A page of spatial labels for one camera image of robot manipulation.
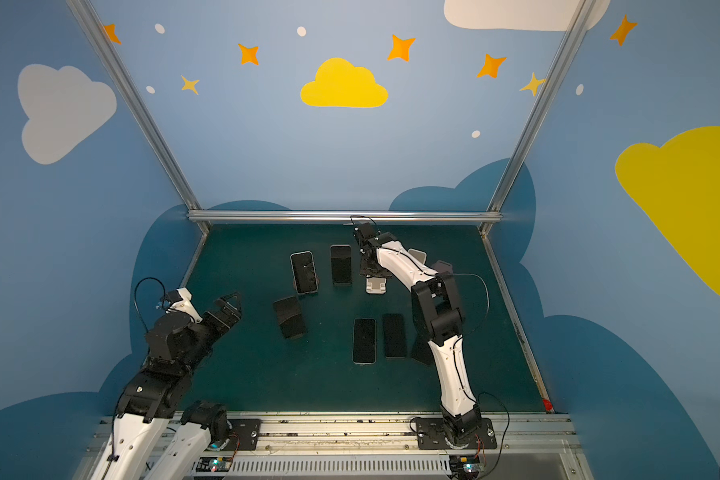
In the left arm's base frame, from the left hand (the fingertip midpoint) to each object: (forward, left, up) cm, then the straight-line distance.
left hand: (238, 300), depth 72 cm
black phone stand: (+3, -41, -24) cm, 47 cm away
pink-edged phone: (+24, -23, -15) cm, 37 cm away
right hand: (+24, -36, -18) cm, 47 cm away
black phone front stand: (-3, -48, -21) cm, 53 cm away
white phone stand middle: (+20, -35, -21) cm, 46 cm away
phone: (0, -31, -24) cm, 40 cm away
